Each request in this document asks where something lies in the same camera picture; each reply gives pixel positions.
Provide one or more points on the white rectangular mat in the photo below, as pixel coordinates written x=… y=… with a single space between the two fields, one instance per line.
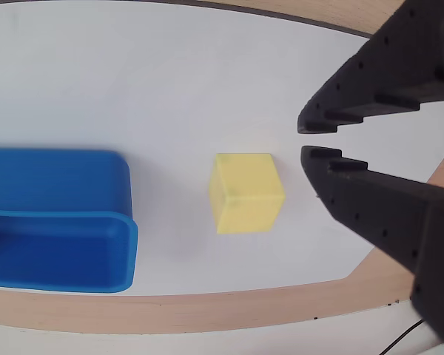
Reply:
x=170 y=92

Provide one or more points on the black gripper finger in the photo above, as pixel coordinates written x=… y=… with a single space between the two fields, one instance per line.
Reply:
x=385 y=211
x=392 y=70

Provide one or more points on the yellow cube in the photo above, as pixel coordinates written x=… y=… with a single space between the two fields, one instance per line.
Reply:
x=248 y=196

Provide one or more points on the blue rectangular bin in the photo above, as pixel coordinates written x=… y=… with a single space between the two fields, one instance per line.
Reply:
x=59 y=222

